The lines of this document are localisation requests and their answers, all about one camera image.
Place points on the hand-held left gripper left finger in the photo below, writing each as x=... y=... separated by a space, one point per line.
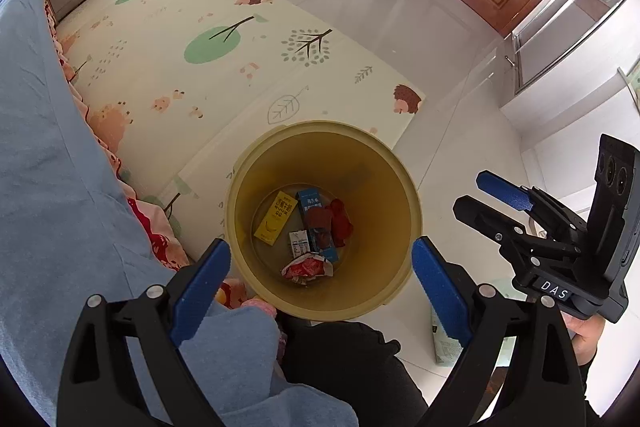
x=200 y=292

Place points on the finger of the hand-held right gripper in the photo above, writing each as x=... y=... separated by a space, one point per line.
x=505 y=189
x=485 y=219

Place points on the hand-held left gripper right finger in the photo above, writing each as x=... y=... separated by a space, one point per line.
x=442 y=292

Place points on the yellow plastic bin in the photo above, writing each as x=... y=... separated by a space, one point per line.
x=240 y=207

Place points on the large yellow carton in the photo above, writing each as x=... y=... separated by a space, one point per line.
x=275 y=217

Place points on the white milk carton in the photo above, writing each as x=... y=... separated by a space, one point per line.
x=299 y=244

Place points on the red and white wrapper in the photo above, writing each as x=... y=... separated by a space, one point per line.
x=307 y=268

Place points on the blue box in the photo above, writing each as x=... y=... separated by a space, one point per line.
x=309 y=198

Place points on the person's right hand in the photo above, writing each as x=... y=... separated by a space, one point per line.
x=585 y=337

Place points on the pale green carton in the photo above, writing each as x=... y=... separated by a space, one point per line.
x=445 y=349

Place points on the pink printed bed skirt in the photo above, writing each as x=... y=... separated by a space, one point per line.
x=160 y=242

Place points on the person's leg in black pants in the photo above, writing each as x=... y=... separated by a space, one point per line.
x=350 y=367

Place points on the white glass-door cabinet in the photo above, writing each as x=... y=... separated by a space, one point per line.
x=565 y=22

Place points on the blue bed sheet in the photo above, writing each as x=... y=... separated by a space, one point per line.
x=50 y=182

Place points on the printed foam play mat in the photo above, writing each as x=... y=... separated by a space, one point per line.
x=200 y=7

